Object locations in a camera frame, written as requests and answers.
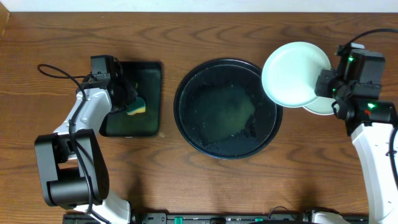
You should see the black round tray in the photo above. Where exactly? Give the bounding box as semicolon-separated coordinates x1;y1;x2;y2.
174;58;283;159

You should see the green yellow sponge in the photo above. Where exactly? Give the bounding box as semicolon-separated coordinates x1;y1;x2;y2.
126;97;146;116

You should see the black rectangular tray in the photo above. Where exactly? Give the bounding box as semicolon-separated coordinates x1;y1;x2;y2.
99;62;162;138

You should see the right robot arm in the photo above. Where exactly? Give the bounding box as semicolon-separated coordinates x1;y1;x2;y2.
315;70;397;223

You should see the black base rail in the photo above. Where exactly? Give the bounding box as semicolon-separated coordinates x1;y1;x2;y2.
62;213;368;224

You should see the mint plate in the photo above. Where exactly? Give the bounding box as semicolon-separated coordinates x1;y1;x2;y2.
303;96;335;116
261;42;331;108

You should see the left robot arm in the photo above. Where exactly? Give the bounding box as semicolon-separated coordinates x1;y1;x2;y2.
34;72;136;223

